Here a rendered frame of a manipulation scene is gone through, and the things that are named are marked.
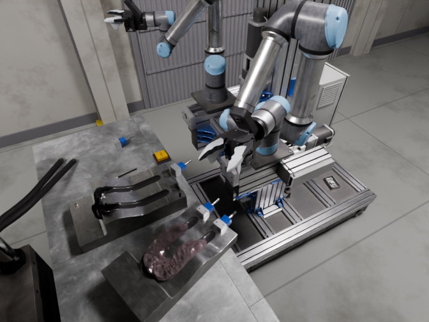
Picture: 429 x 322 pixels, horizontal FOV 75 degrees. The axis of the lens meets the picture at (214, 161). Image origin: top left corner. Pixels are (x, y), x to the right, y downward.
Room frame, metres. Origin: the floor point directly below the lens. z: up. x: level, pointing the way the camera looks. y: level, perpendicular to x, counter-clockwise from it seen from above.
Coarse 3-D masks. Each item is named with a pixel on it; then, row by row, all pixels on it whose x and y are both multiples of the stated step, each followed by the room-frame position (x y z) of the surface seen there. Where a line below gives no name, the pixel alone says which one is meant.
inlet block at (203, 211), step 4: (216, 200) 0.83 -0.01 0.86; (204, 204) 0.80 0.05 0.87; (208, 204) 0.80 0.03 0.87; (212, 204) 0.80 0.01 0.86; (200, 208) 0.77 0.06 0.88; (204, 208) 0.77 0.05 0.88; (208, 208) 0.78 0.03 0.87; (212, 208) 0.78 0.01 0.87; (196, 212) 0.76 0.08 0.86; (200, 212) 0.75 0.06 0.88; (204, 212) 0.75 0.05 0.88; (208, 212) 0.75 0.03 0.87; (200, 216) 0.74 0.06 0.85; (204, 216) 0.74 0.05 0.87
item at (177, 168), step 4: (172, 164) 1.08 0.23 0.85; (176, 164) 1.08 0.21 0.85; (180, 164) 1.09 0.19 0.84; (184, 164) 1.09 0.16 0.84; (172, 168) 1.05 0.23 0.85; (176, 168) 1.05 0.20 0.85; (180, 168) 1.05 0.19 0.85; (184, 168) 1.08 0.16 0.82; (172, 172) 1.05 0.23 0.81; (176, 172) 1.04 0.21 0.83; (180, 172) 1.05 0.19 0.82; (176, 176) 1.03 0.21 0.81
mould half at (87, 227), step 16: (144, 176) 0.96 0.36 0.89; (160, 176) 0.96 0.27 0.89; (128, 192) 0.85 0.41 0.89; (144, 192) 0.86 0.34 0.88; (176, 192) 0.85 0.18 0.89; (80, 208) 0.78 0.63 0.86; (128, 208) 0.75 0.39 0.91; (144, 208) 0.77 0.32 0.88; (160, 208) 0.77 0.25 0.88; (176, 208) 0.81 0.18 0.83; (80, 224) 0.70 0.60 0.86; (96, 224) 0.70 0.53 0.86; (112, 224) 0.66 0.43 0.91; (128, 224) 0.69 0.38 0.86; (144, 224) 0.72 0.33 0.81; (80, 240) 0.62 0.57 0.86; (96, 240) 0.62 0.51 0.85; (112, 240) 0.65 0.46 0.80
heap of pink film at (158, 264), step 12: (168, 228) 0.64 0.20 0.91; (180, 228) 0.65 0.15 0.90; (156, 240) 0.59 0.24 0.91; (168, 240) 0.59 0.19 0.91; (192, 240) 0.59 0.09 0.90; (204, 240) 0.61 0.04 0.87; (156, 252) 0.54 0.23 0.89; (180, 252) 0.54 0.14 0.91; (192, 252) 0.53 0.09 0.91; (144, 264) 0.50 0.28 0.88; (156, 264) 0.49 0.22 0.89; (168, 264) 0.49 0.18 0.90; (180, 264) 0.49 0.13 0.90; (156, 276) 0.45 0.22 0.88; (168, 276) 0.45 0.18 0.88
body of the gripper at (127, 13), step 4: (124, 12) 1.59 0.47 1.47; (128, 12) 1.59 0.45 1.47; (144, 12) 1.58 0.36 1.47; (124, 16) 1.55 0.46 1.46; (128, 16) 1.55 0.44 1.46; (132, 16) 1.56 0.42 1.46; (144, 16) 1.56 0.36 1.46; (128, 20) 1.55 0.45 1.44; (132, 20) 1.55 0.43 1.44; (136, 20) 1.57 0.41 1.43; (140, 20) 1.59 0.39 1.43; (144, 20) 1.55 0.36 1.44; (124, 24) 1.56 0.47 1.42; (128, 24) 1.56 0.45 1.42; (132, 24) 1.55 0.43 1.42; (136, 24) 1.57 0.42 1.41; (140, 24) 1.58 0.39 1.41; (144, 24) 1.56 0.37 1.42; (128, 28) 1.56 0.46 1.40; (132, 28) 1.55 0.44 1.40; (136, 28) 1.57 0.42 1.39; (140, 28) 1.57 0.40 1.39; (144, 28) 1.57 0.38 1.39
